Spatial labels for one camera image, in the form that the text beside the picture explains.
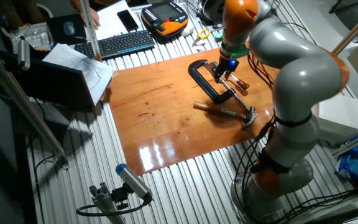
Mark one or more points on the person's bare hand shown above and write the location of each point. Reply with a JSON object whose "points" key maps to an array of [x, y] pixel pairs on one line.
{"points": [[95, 20]]}

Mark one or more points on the forearm in brown sleeve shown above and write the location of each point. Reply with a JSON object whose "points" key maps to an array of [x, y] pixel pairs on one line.
{"points": [[76, 3]]}

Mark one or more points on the silver camera with blue cap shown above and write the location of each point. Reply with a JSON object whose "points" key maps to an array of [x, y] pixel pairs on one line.
{"points": [[134, 182]]}

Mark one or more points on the glossy wooden board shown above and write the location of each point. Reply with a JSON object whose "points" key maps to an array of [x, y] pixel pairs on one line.
{"points": [[160, 118]]}

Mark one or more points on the white plastic box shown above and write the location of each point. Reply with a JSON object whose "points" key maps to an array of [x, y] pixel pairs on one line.
{"points": [[340, 118]]}

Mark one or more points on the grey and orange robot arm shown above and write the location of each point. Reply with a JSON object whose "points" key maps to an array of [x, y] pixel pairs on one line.
{"points": [[306, 77]]}

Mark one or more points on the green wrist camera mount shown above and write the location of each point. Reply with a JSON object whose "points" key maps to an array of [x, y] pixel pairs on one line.
{"points": [[239, 52]]}

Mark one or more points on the black laptop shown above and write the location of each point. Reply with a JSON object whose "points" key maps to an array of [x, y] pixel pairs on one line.
{"points": [[54, 84]]}

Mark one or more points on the short aluminium camera post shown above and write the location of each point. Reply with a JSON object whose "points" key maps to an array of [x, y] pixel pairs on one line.
{"points": [[104, 202]]}

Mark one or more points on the black C-clamp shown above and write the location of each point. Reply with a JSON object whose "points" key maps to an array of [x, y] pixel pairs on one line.
{"points": [[202, 82]]}

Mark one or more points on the black smartphone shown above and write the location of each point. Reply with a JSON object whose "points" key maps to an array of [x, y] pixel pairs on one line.
{"points": [[127, 20]]}

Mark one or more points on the black mouse pad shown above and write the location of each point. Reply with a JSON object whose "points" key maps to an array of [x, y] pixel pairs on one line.
{"points": [[56, 29]]}

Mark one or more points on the clear plastic bag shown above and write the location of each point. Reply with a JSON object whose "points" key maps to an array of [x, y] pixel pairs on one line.
{"points": [[36, 35]]}

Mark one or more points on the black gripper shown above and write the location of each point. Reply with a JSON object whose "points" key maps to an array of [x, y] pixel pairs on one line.
{"points": [[227, 67]]}

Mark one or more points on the plain white paper sheet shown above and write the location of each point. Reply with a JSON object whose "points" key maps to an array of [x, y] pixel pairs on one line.
{"points": [[109, 21]]}

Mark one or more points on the blue computer mouse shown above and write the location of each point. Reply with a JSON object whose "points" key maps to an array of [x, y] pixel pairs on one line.
{"points": [[69, 28]]}

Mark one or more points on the silver cylindrical camera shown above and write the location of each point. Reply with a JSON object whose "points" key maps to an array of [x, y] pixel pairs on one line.
{"points": [[24, 53]]}

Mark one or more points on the black keyboard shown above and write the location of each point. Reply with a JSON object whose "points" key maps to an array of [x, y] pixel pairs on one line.
{"points": [[120, 43]]}

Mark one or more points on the orange and grey teach pendant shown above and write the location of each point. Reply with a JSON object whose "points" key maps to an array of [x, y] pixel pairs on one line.
{"points": [[166, 18]]}

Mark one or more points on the white rounded object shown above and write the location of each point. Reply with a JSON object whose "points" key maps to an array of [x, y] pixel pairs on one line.
{"points": [[187, 29]]}

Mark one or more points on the chrome lever with brown knob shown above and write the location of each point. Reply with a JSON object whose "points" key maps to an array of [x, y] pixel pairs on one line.
{"points": [[243, 84]]}

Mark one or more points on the aluminium frame bar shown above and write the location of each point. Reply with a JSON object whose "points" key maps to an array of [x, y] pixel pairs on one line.
{"points": [[91, 34], [356, 142], [20, 102], [356, 29]]}

